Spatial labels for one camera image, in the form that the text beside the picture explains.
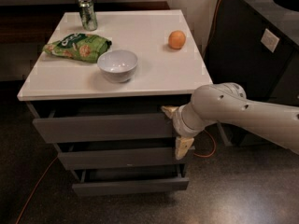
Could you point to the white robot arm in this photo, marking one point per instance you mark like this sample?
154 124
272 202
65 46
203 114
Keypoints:
227 103

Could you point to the grey bottom drawer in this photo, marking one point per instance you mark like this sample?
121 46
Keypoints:
131 180

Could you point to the green snack bag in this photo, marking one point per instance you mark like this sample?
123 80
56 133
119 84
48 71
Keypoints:
80 47

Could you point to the grey drawer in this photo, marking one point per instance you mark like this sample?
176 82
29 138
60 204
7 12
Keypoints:
131 180
106 119
120 154

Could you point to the white bowl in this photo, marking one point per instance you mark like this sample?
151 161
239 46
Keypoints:
118 65

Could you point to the grey top drawer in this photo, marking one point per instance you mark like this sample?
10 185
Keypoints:
106 119

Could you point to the orange fruit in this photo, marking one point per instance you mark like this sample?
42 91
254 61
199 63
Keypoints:
176 40

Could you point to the grey middle drawer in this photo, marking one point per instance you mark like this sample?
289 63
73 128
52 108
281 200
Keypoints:
120 154

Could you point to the green soda can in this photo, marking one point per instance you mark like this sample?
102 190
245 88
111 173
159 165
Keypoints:
87 15

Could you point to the white wall outlet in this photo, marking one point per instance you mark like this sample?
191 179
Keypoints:
270 40

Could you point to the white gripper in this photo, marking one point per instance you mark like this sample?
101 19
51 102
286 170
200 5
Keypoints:
178 121

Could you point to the dark wooden bench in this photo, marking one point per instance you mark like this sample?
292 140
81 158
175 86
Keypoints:
36 23

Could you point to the white-top drawer cabinet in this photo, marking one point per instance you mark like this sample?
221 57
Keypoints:
160 71

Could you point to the dark counter cabinet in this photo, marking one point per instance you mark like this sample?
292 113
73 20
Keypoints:
235 52

